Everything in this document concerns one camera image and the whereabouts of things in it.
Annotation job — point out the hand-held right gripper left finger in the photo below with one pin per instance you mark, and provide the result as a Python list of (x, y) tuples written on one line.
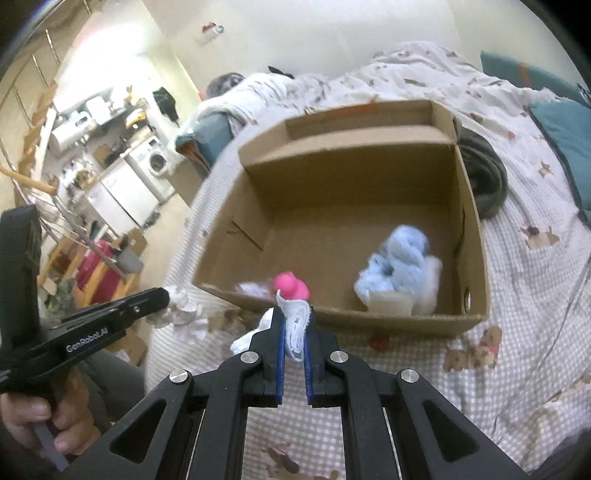
[(279, 360)]

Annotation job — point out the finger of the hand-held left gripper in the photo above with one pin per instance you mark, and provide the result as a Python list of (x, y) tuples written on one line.
[(138, 304)]

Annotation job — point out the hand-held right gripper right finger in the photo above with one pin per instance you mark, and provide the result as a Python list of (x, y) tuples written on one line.
[(308, 369)]

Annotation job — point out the small white cloth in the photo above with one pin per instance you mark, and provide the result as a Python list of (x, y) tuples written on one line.
[(254, 290)]

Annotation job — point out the light blue fluffy sock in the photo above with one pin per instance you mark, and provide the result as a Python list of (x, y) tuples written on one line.
[(397, 258)]

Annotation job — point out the blue white fluffy sock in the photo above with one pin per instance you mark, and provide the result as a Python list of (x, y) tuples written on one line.
[(429, 286)]

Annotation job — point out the brown cardboard box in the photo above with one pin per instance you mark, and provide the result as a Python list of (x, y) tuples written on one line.
[(332, 203)]

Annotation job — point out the person's left hand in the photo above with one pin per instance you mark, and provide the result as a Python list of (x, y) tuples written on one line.
[(74, 415)]

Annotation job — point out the yellow wooden shelf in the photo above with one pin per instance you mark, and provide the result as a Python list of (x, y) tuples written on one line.
[(115, 288)]

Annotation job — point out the grey bin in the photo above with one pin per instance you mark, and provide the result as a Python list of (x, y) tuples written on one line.
[(128, 262)]

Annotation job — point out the red pink crate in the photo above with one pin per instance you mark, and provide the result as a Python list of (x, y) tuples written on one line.
[(92, 272)]

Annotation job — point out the small cardboard floor box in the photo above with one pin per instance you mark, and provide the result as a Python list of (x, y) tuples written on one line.
[(135, 240)]

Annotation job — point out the person's grey trouser leg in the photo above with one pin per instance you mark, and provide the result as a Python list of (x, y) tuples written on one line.
[(115, 378), (563, 464)]

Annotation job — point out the white under-counter cabinets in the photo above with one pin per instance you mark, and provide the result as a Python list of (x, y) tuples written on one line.
[(120, 194)]

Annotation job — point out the tan carton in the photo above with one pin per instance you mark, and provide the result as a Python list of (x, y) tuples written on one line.
[(187, 184)]

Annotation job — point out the white washing machine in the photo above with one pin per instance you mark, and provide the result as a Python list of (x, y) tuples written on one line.
[(154, 161)]

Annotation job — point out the metal stair railing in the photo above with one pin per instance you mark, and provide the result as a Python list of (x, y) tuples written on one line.
[(34, 183)]

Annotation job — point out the teal bed armrest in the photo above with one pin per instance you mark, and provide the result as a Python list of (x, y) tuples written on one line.
[(207, 138)]

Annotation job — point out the white water heater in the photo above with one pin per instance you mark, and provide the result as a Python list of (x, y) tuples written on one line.
[(67, 134)]

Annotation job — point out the grey striped cushion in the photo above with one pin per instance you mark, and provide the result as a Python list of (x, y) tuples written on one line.
[(224, 84)]

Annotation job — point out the dark grey cloth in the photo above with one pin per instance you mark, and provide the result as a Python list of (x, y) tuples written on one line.
[(489, 184)]

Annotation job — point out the small black item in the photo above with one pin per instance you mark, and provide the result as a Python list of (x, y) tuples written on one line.
[(279, 71)]

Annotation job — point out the teal pillow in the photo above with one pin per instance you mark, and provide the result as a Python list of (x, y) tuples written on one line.
[(568, 138)]

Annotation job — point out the teal headboard cushion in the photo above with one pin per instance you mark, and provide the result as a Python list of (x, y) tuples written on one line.
[(508, 69)]

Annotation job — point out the black white patterned item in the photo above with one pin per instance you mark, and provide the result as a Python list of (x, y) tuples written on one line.
[(585, 94)]

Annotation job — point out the wall decoration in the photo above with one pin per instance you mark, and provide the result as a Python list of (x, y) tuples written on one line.
[(212, 32)]

